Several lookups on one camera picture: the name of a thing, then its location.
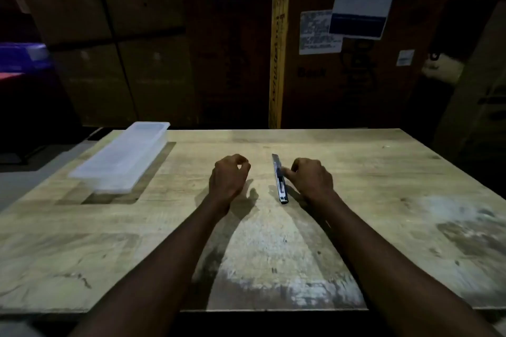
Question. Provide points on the person's right hand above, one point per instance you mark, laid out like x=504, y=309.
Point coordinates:
x=314, y=184

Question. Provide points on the person's left hand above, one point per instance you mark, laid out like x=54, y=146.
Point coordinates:
x=226, y=184

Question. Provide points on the person's right thumb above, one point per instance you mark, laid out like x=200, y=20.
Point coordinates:
x=295, y=173

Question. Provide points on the person's left thumb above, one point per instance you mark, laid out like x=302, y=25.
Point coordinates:
x=244, y=171

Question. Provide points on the person's right forearm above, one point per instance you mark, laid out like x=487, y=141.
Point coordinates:
x=389, y=269

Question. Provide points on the person's left forearm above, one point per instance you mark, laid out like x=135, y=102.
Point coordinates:
x=166, y=265

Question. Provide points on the silver black utility knife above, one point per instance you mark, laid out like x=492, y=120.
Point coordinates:
x=280, y=180

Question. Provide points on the cardboard box with yellow side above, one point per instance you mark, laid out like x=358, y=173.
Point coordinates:
x=348, y=80

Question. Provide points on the clear plastic lidded container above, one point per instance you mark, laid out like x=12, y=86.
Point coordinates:
x=120, y=159

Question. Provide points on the dark brown cardboard box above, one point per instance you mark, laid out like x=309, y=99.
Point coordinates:
x=227, y=48

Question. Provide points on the white shipping label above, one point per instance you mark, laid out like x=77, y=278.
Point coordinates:
x=314, y=34

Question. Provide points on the small white sticker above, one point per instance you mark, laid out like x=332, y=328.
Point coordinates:
x=405, y=58

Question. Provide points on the white crumpled bag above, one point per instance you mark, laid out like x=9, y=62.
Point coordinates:
x=442, y=69

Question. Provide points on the tan cardboard box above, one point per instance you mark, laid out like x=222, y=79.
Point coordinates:
x=474, y=111

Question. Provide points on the blue plastic crate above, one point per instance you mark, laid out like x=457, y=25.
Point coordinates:
x=21, y=57

